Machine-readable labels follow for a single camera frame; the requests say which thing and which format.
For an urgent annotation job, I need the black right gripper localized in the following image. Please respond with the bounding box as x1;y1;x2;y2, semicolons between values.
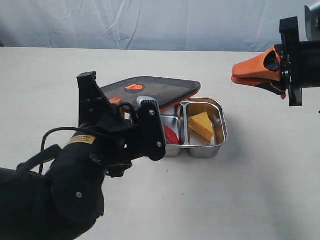
231;17;320;107

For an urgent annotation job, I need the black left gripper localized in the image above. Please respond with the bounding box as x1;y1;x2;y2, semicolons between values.
76;71;166;178

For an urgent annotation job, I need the transparent lid with orange seal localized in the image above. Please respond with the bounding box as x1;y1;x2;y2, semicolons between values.
101;76;201;110

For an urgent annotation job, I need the red toy sausage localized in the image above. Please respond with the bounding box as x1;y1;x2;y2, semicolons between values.
163;124;180;145

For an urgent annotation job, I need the yellow cheese wedge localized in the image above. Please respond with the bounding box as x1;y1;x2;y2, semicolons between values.
188;112;215;142

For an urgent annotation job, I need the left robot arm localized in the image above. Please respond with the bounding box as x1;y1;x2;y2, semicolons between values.
0;71;166;240

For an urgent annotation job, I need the pale blue backdrop cloth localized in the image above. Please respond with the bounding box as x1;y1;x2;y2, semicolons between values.
0;0;315;52

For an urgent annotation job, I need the steel two-compartment lunch box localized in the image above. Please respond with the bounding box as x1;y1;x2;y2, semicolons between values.
161;97;228;159

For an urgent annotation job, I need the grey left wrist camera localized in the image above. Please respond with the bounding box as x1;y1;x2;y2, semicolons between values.
136;96;159;108

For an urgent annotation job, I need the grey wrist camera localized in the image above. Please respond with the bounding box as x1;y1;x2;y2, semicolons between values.
136;96;159;108
304;0;320;41

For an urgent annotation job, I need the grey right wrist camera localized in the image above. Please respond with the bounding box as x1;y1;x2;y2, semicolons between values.
304;0;320;41

